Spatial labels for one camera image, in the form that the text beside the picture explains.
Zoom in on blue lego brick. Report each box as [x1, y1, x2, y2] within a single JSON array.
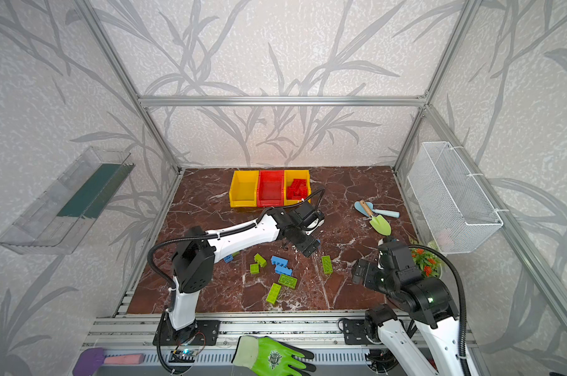
[[275, 265, 292, 277], [271, 256, 288, 267]]

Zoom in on green lego brick lower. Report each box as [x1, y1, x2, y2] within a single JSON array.
[[278, 274, 298, 290]]

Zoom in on small green lego brick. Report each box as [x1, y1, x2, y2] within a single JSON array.
[[250, 263, 260, 274]]

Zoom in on green work glove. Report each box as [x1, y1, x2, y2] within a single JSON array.
[[232, 335, 316, 376]]

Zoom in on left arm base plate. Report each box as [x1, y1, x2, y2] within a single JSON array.
[[153, 319, 221, 346]]

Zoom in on yellow bin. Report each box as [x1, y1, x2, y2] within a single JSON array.
[[229, 170, 259, 208], [284, 170, 311, 205]]

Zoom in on left yellow bin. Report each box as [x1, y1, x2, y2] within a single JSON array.
[[229, 170, 259, 208]]

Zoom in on green garden trowel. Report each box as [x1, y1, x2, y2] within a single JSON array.
[[360, 201, 392, 237]]

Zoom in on red middle bin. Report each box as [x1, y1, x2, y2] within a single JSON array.
[[257, 170, 284, 208]]

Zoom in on white wire mesh basket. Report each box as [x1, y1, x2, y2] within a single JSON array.
[[408, 141, 503, 255]]

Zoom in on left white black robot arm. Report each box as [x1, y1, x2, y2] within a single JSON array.
[[146, 188, 325, 346]]

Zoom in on right yellow bin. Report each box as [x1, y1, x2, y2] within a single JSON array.
[[284, 170, 311, 205]]

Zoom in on green lego brick right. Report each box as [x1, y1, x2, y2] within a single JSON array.
[[321, 255, 333, 275]]

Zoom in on green lego brick bottom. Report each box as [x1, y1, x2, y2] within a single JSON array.
[[266, 283, 282, 305]]

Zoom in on potted plant red flowers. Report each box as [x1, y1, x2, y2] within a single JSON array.
[[411, 248, 443, 277]]

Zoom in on small circuit board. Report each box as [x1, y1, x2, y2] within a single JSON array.
[[168, 349, 202, 363]]

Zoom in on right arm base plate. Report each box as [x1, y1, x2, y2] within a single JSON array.
[[338, 318, 372, 346]]

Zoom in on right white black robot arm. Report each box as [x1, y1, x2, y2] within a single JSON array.
[[352, 238, 479, 375]]

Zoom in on clear plastic wall shelf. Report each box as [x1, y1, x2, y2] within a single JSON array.
[[0, 147, 135, 255]]

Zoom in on green lego brick center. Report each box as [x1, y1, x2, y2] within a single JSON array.
[[254, 254, 267, 268]]

